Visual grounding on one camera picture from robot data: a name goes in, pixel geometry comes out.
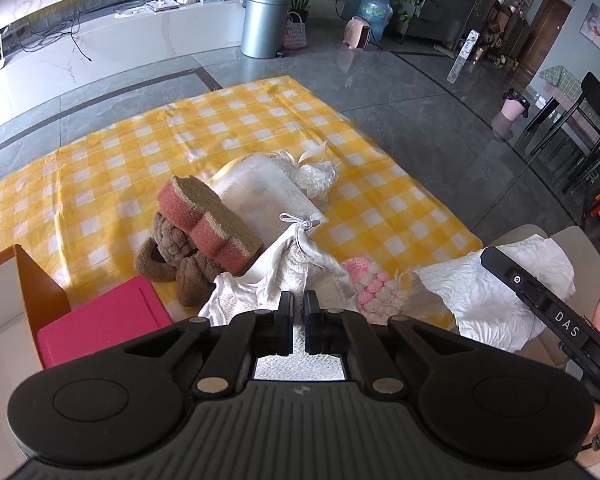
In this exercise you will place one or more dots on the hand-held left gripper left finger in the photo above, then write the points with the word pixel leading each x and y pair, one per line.
pixel 286 322

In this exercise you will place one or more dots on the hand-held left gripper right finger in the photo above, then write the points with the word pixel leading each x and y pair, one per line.
pixel 312 322

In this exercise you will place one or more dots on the pink and white knitted item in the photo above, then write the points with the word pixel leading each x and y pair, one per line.
pixel 375 285

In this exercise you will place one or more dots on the brown and pink sponge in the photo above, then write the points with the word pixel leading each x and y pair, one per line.
pixel 215 220

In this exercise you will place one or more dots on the white woven pouch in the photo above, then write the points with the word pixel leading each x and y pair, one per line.
pixel 265 195

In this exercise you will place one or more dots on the magenta box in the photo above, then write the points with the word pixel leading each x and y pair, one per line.
pixel 95 320

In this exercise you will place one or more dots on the white crinkled cloth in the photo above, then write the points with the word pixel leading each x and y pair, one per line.
pixel 480 300

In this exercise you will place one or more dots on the brown plush slipper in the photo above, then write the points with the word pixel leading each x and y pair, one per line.
pixel 167 234
pixel 195 277

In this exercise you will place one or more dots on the crumpled clear plastic bag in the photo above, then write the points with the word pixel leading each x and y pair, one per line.
pixel 316 180

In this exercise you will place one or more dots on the white satin ribbon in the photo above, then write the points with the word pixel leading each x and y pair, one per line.
pixel 314 152

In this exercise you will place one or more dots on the pink bucket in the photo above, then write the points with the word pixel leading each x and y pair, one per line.
pixel 509 115

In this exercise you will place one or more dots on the black chair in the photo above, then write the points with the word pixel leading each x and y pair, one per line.
pixel 597 95

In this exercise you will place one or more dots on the table with green checkered cloth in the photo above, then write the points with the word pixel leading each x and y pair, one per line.
pixel 560 85

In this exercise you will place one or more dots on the yellow checkered cloth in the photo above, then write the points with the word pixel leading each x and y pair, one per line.
pixel 130 150

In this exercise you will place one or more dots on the tall white box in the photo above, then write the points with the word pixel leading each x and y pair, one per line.
pixel 464 55

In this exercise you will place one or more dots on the brown door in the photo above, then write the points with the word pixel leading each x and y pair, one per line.
pixel 547 35

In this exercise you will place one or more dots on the woven basket bag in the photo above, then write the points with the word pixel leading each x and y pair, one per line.
pixel 295 32

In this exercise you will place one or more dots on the pink space heater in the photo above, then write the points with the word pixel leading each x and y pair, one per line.
pixel 358 34

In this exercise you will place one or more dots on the silver trash can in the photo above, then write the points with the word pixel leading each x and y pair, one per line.
pixel 265 25

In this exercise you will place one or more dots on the white tv cabinet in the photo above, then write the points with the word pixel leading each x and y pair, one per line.
pixel 130 45

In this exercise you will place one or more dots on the blue water jug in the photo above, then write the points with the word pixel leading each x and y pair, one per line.
pixel 376 10

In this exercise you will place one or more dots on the grey drawer cabinet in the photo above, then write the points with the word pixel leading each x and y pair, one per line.
pixel 445 0

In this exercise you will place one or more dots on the framed wall picture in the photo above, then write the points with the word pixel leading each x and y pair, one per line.
pixel 597 27

